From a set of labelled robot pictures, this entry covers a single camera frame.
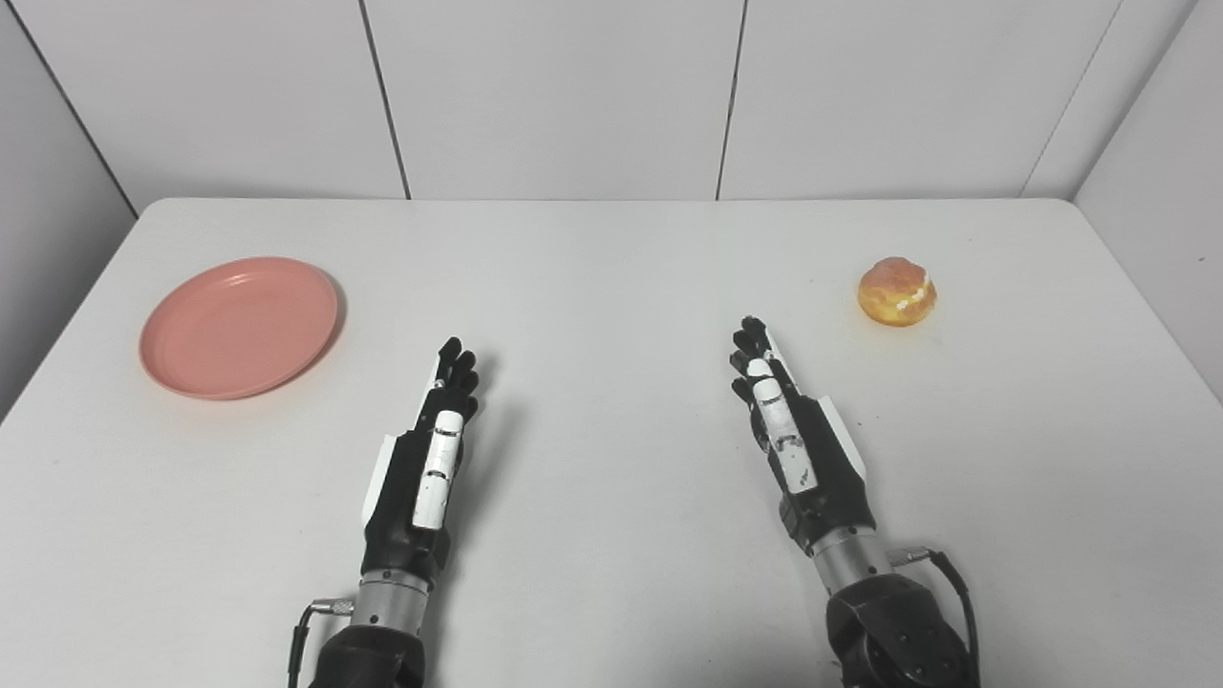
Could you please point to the golden cream puff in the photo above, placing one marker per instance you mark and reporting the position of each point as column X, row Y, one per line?
column 896, row 291

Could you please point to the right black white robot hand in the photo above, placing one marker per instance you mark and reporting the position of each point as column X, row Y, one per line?
column 812, row 459

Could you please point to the pink round plate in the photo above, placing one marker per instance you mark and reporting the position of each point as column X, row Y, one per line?
column 239, row 327

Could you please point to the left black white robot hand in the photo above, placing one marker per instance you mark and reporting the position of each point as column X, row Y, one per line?
column 420, row 478

